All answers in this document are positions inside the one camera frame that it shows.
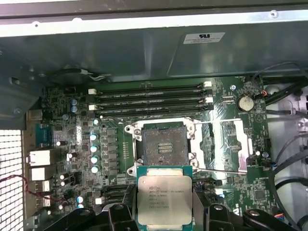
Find black cable bundle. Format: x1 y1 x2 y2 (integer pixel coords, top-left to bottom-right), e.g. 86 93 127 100
269 134 308 231

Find metal locking lever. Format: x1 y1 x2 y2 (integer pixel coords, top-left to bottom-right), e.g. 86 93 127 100
192 167 247 174
100 115 135 127

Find RAM slot white clips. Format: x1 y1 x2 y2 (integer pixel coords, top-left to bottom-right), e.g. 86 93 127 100
88 81 213 96
95 187 226 205
88 96 214 111

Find black round speaker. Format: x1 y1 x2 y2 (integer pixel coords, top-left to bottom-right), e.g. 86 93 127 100
51 68 89 84

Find RAM slot black clips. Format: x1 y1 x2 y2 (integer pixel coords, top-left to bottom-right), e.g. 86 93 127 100
86 89 214 103
102 179 218 194
95 103 215 118

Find black PC case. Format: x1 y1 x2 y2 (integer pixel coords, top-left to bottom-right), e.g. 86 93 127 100
0 0 308 231

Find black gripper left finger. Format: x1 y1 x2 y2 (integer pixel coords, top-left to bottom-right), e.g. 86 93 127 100
51 184 139 231

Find coin cell battery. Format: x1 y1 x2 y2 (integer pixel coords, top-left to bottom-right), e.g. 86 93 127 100
236 94 255 112

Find silver CPU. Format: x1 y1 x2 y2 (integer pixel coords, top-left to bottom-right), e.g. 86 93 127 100
135 165 193 229

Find red black twisted wire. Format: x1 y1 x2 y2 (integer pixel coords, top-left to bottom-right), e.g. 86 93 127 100
0 173 67 204

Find blue port connector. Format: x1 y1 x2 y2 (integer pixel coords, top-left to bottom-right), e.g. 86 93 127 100
35 123 53 148

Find CPU socket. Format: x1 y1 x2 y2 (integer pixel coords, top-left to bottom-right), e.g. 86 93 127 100
124 117 202 180

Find silver network port block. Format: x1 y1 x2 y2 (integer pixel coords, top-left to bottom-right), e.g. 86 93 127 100
28 149 51 167

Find green motherboard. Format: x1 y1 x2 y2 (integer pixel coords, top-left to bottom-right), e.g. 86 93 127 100
24 75 270 231

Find metal socket cover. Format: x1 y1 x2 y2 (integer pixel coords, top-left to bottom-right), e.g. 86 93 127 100
190 118 254 174

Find silver USB port block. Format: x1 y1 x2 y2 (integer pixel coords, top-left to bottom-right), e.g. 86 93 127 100
30 167 52 181

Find white certification sticker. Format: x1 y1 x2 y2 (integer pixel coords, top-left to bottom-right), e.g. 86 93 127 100
183 31 226 45

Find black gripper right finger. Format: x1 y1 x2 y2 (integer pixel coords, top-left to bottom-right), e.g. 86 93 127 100
192 191 297 231

